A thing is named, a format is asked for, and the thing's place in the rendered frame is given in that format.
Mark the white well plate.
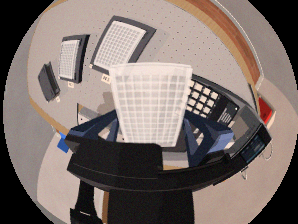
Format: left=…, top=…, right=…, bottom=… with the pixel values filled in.
left=58, top=40, right=80, bottom=79
left=109, top=62, right=192, bottom=147
left=94, top=21, right=146, bottom=70

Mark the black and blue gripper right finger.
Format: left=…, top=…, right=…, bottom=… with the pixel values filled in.
left=182, top=109, right=234, bottom=167

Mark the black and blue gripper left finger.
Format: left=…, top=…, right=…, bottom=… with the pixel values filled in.
left=68, top=109, right=119, bottom=142

